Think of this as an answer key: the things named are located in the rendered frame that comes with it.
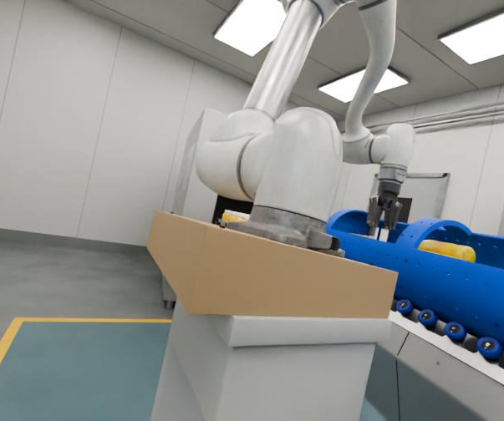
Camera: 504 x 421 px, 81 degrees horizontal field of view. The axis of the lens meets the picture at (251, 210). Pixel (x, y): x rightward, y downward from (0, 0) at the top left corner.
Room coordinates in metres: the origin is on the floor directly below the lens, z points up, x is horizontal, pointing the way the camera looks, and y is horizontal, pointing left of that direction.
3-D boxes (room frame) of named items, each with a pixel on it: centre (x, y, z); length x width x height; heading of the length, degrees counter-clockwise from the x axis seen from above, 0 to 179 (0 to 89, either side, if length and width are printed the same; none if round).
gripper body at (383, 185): (1.05, -0.47, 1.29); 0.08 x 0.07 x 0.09; 108
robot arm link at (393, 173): (1.05, -0.47, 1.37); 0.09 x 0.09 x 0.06
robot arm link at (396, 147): (1.06, -0.46, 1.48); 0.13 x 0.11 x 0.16; 44
